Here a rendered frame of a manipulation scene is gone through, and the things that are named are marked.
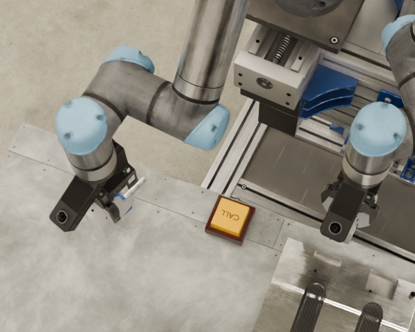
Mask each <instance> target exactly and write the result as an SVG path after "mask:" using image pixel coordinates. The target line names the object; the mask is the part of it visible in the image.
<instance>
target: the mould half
mask: <svg viewBox="0 0 415 332"><path fill-rule="evenodd" d="M317 250H318V248H316V247H313V246H310V245H308V244H304V243H303V242H299V241H297V240H294V239H291V238H288V239H287V241H286V244H285V247H284V249H283V252H282V254H281V257H280V260H279V263H278V264H277V268H276V270H275V273H274V275H273V278H272V280H271V283H270V286H269V288H268V291H267V294H266V296H265V299H264V302H263V304H262V307H261V310H260V312H259V315H258V318H257V320H256V323H255V326H254V328H253V330H252V332H290V330H291V327H292V324H293V322H294V319H295V316H296V313H297V311H298V307H299V305H300V302H301V300H302V296H303V294H304V291H305V288H306V287H307V286H308V285H309V284H310V283H311V282H313V281H319V282H320V283H322V284H324V286H325V288H326V297H325V300H324V302H323V306H322V308H321V311H320V313H319V317H318V320H317V322H316V326H315V328H314V331H313V332H354V331H355V329H356V326H357V323H358V320H359V317H360V314H361V312H362V309H363V308H364V306H365V305H366V304H367V303H370V302H375V303H377V304H379V305H380V306H381V308H382V310H383V319H382V321H381V325H380V327H379V331H378V332H408V330H409V327H410V323H411V321H412V317H413V314H414V311H415V297H414V298H413V299H409V297H408V295H409V294H410V293H411V292H412V291H414V292H415V284H414V283H411V282H408V281H405V280H403V279H400V278H398V279H397V281H398V285H397V288H396V291H395V295H394V297H393V300H389V299H387V298H384V297H382V296H379V295H376V294H374V293H371V292H368V291H366V290H365V288H366V284H367V282H368V278H369V276H370V272H371V271H373V268H370V267H368V266H365V265H362V264H360V263H356V262H354V261H351V260H348V259H346V258H343V257H342V258H341V260H342V263H341V266H340V269H339V272H338V275H337V278H336V279H333V278H330V277H328V276H325V275H322V274H320V273H317V272H315V271H312V270H309V267H310V264H311V262H312V258H313V256H314V253H315V251H317Z"/></svg>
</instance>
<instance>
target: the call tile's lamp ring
mask: <svg viewBox="0 0 415 332"><path fill-rule="evenodd" d="M221 198H225V199H227V200H230V201H233V202H236V203H238V204H241V205H244V206H247V207H249V208H250V209H251V211H250V213H249V216H248V218H247V220H246V223H245V226H244V228H243V230H242V233H241V235H240V238H239V237H236V236H233V235H230V234H228V233H224V232H223V231H219V230H217V229H214V228H212V227H210V224H211V221H212V219H213V216H214V215H215V212H216V210H217V207H218V205H219V203H220V201H221ZM254 210H255V208H254V207H252V206H249V205H246V204H243V203H241V202H238V201H235V200H232V199H230V198H227V197H224V196H221V195H219V197H218V199H217V201H216V203H215V206H214V208H213V211H212V213H211V215H210V217H209V220H208V222H207V225H206V227H205V229H207V230H209V231H213V232H215V233H218V234H221V235H223V236H226V237H229V238H231V239H234V240H237V241H239V242H242V239H243V238H244V235H245V232H246V230H247V228H248V225H249V222H250V220H251V218H252V215H253V213H254Z"/></svg>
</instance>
